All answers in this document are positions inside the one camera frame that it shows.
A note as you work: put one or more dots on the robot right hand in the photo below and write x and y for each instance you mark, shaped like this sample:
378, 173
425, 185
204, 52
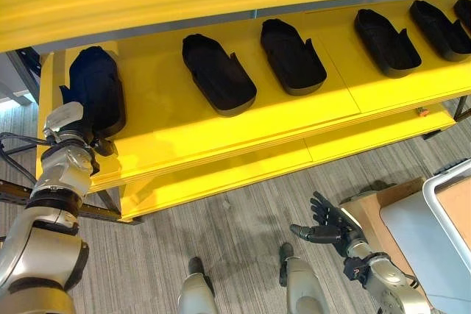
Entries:
327, 231

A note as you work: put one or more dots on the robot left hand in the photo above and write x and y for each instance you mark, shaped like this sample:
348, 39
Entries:
66, 117

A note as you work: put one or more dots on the black sole-shaped part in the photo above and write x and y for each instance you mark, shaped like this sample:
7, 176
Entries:
439, 32
96, 86
294, 64
386, 45
464, 12
221, 78

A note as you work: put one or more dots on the robot right silver arm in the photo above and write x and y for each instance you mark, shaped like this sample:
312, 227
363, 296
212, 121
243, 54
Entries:
386, 281

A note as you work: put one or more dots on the robot left silver arm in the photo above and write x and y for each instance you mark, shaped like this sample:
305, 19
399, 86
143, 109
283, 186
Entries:
40, 240

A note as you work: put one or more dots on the brown cardboard box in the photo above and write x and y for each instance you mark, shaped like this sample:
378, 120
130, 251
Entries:
371, 214

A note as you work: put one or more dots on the grey plastic box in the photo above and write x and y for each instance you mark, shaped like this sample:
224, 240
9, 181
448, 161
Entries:
427, 240

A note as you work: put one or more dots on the black metal rack beam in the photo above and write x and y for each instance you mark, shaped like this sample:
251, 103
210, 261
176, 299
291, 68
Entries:
14, 190

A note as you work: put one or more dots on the small orange object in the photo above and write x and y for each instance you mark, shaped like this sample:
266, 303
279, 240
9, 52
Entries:
424, 111

